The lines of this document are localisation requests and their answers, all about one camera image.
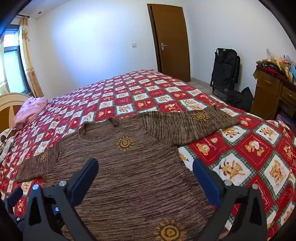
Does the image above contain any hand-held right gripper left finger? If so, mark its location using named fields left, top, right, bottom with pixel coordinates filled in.
left=22, top=158, right=99, bottom=241

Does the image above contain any patterned white pillow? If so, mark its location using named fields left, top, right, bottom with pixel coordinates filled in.
left=0, top=128, right=15, bottom=163

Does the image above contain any yellow patterned curtain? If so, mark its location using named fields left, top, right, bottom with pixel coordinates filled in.
left=18, top=17, right=44, bottom=98

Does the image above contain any red patchwork bear bedspread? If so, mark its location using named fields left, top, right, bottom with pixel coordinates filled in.
left=0, top=68, right=296, bottom=241

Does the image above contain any window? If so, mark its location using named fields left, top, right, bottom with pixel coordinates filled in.
left=0, top=28, right=30, bottom=94

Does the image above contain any black bag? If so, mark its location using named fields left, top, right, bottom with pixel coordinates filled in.
left=225, top=87, right=254, bottom=113

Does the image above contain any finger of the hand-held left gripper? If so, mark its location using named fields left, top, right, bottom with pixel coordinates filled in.
left=5, top=187, right=28, bottom=230

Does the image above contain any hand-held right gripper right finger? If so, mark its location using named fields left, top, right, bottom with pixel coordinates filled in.
left=193, top=159, right=269, bottom=241

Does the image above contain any pile of colourful clothes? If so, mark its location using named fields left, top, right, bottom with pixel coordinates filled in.
left=253, top=55, right=296, bottom=84

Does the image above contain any brown knitted sweater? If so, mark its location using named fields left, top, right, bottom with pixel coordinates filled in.
left=17, top=111, right=241, bottom=241

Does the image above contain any brown wooden door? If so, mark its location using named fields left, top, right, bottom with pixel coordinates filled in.
left=147, top=3, right=191, bottom=82

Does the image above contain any wooden dresser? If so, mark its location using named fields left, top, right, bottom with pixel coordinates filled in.
left=250, top=70, right=296, bottom=121

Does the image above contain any black folded chair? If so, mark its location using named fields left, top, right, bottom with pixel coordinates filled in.
left=210, top=48, right=241, bottom=98

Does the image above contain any pink pillow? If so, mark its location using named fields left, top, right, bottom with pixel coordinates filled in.
left=13, top=97, right=48, bottom=129

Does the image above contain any cream wooden headboard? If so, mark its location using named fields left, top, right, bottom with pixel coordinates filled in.
left=0, top=93, right=31, bottom=135

